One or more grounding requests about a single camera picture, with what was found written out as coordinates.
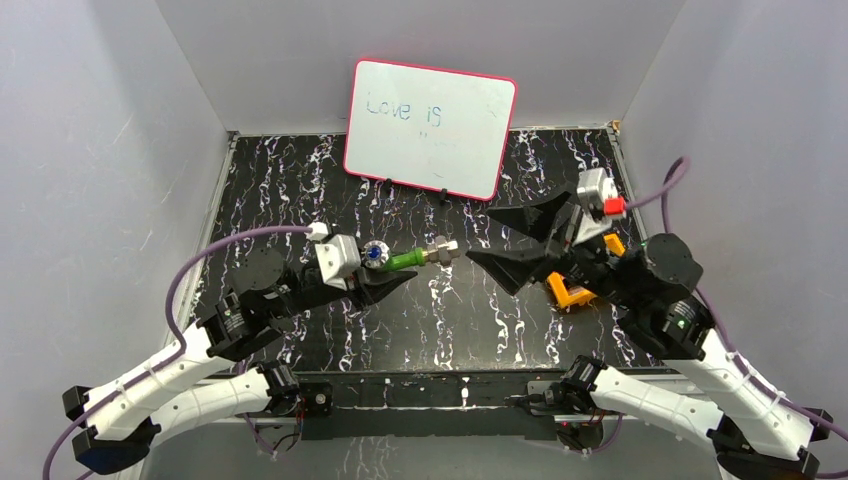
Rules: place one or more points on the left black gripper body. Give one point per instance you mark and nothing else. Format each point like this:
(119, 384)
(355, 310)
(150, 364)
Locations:
(354, 285)

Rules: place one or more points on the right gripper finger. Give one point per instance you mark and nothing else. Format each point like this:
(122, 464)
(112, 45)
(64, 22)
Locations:
(539, 218)
(514, 269)

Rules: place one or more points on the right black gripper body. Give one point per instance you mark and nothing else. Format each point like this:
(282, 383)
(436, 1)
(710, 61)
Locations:
(590, 267)

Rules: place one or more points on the green water faucet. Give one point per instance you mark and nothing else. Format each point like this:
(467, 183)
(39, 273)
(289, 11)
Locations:
(378, 256)

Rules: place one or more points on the silver hex nut fitting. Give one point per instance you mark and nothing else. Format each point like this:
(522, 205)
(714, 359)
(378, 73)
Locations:
(442, 251)

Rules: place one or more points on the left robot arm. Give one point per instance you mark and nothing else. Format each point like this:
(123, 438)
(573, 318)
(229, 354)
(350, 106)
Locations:
(121, 422)

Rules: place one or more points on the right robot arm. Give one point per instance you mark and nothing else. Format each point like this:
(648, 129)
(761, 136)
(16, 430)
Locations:
(753, 430)

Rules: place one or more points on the pink framed whiteboard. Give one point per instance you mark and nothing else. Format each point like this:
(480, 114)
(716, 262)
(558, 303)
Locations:
(430, 128)

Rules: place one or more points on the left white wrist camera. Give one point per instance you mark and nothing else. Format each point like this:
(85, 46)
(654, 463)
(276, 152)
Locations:
(338, 259)

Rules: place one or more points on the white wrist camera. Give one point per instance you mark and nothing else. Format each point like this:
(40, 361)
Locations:
(600, 203)
(338, 259)

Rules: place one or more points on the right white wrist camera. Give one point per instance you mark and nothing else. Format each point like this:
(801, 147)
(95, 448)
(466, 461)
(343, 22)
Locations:
(600, 203)

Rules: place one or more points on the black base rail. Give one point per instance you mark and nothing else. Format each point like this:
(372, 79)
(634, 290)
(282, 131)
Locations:
(451, 403)

